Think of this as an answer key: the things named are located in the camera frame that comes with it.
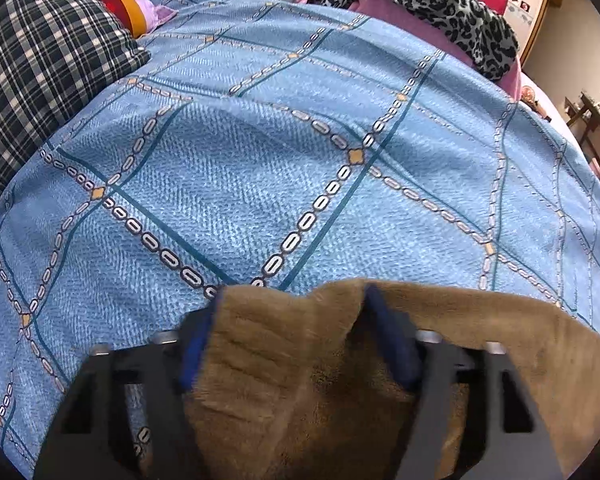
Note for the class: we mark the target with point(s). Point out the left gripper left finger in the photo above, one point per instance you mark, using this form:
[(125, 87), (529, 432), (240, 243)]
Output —
[(123, 416)]

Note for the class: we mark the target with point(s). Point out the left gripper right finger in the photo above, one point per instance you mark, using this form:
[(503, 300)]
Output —
[(473, 418)]

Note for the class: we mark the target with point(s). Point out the brown fleece pants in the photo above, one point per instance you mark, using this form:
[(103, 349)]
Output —
[(293, 387)]

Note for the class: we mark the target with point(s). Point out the blue patterned bed quilt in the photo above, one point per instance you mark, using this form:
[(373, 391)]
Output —
[(281, 146)]

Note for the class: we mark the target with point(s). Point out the white bed sheet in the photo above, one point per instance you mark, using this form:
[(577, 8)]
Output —
[(557, 122)]

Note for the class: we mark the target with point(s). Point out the small toy on bed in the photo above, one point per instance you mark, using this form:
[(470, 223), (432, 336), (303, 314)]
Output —
[(529, 98)]

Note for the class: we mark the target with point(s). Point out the dark plaid pillow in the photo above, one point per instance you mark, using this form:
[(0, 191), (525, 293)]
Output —
[(55, 57)]

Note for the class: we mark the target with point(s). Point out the pink blanket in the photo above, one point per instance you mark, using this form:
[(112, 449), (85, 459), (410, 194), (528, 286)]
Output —
[(391, 13)]

